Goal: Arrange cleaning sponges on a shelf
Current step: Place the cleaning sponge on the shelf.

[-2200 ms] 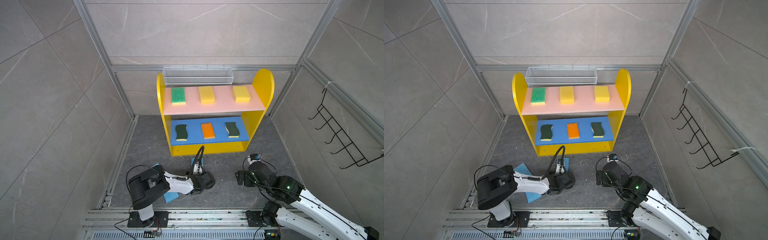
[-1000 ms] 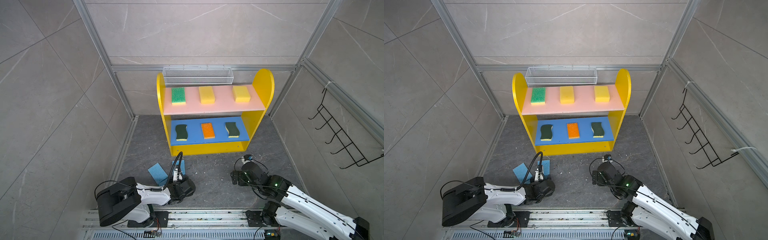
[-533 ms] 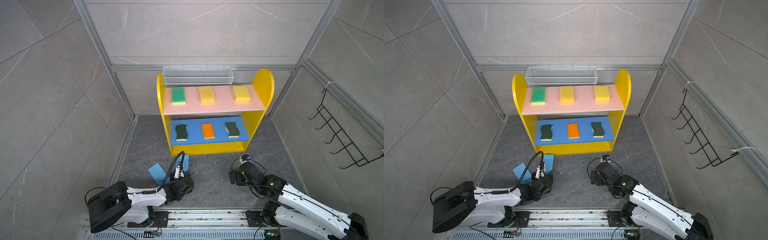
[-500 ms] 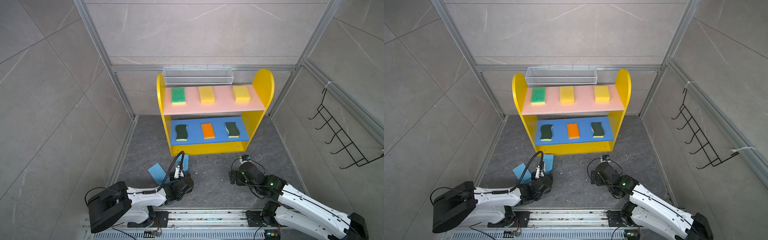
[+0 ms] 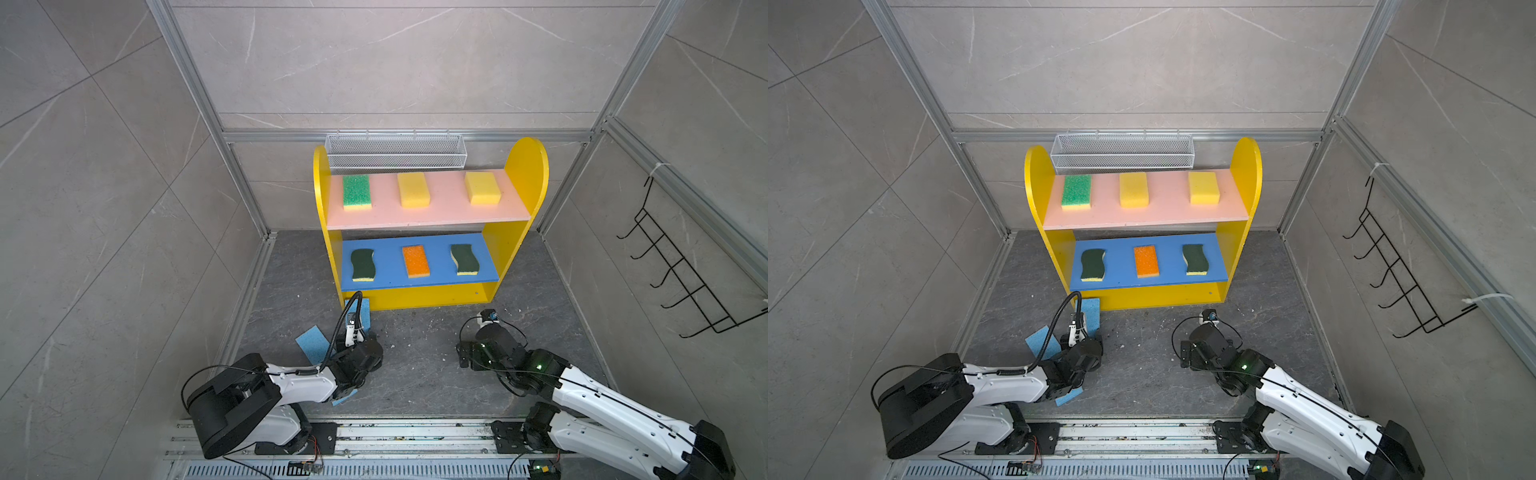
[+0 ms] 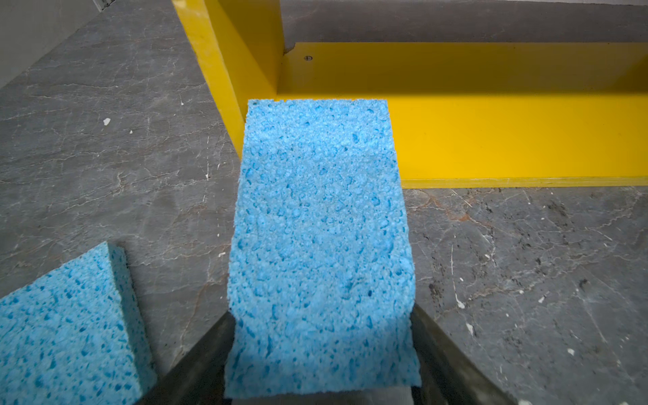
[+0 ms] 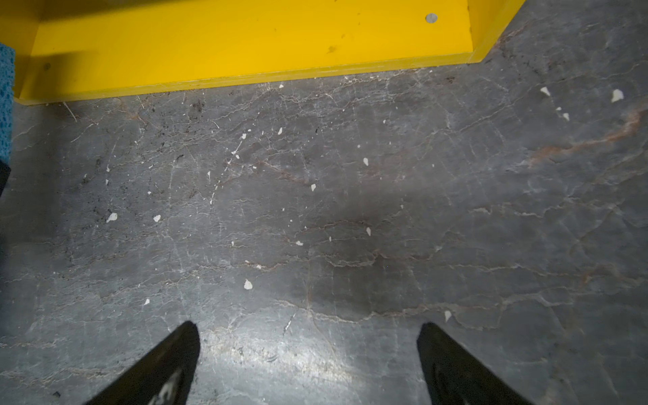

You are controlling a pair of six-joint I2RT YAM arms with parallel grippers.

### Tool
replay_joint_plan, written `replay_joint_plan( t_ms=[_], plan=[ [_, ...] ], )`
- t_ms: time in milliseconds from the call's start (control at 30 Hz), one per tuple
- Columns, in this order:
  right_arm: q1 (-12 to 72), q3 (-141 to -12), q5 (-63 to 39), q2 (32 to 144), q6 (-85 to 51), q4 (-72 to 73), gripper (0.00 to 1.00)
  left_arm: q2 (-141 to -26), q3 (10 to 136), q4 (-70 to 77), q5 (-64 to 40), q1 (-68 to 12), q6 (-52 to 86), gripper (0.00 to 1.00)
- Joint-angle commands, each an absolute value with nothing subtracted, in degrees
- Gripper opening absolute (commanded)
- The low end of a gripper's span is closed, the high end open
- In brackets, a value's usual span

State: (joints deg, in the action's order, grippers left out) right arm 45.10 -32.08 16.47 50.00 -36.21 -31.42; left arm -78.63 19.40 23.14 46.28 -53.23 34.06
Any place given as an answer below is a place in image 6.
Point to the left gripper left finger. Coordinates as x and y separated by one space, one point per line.
199 377

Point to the yellow shelf unit frame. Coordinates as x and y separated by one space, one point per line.
463 114

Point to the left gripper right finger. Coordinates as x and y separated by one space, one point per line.
447 375

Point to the blue sponge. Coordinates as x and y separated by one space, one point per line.
321 274
76 335

